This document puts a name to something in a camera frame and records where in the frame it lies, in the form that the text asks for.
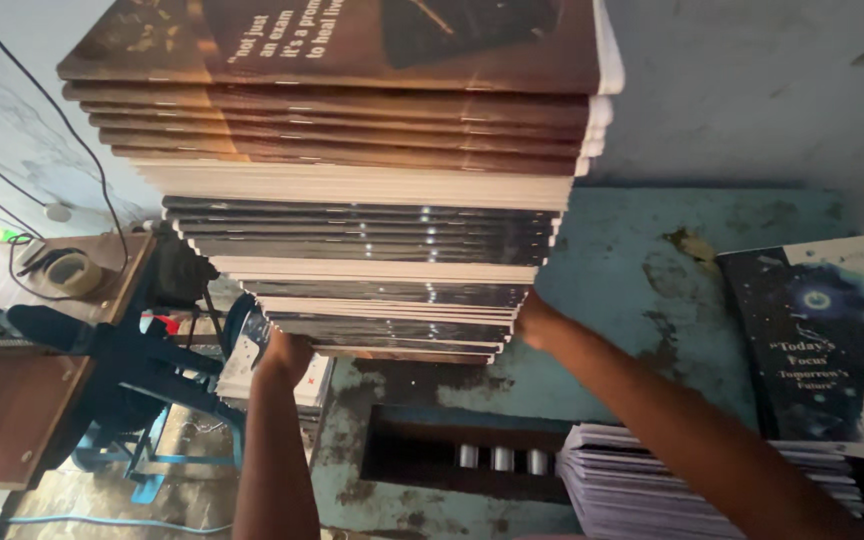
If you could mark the person's left hand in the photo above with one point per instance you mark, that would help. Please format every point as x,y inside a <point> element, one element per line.
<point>287,352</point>

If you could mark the person's right hand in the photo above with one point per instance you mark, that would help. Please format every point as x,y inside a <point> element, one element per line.
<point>538,322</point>

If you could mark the tall stack of notebooks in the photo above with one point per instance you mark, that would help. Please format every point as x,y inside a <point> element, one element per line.
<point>372,187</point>

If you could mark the stack of white printed books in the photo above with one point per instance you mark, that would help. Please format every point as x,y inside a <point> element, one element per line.
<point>282,375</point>

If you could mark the blue metal machine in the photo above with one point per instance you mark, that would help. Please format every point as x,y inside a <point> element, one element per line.
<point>147,360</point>

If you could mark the metal rollers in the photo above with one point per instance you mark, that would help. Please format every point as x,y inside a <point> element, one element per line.
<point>502,458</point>

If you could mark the pile of white paper sheets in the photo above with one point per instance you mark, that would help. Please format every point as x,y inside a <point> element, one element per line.
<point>649,487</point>

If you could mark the roll of tape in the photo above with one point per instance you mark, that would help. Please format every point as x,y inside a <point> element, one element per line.
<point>72,271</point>

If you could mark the wooden table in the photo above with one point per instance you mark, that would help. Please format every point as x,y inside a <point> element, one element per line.
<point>19,360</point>

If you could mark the dark blue printed notebook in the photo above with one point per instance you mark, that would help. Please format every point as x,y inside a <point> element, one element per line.
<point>829,337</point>

